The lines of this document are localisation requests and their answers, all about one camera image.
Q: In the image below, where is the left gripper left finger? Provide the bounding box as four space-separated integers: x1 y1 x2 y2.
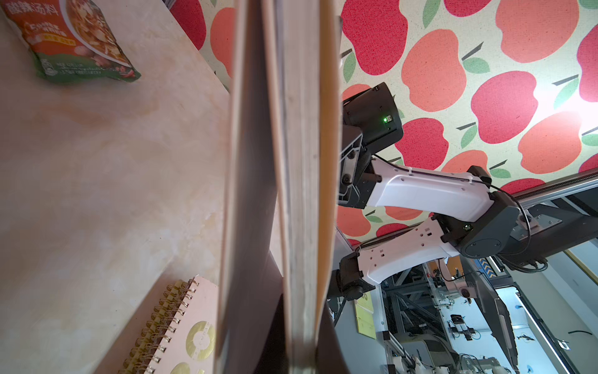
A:
254 295 287 374

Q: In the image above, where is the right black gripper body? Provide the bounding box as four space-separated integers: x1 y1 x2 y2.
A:
338 125 363 206

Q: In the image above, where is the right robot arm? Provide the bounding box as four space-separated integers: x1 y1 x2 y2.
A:
327 84 531 301

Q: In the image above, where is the green orange snack packet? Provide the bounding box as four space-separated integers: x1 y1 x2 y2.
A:
1 0 141 84

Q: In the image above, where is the pink 2026 calendar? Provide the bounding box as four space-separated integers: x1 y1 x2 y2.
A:
118 276 218 373
215 1 342 373

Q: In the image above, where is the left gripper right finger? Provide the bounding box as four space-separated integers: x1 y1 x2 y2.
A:
316 305 350 374

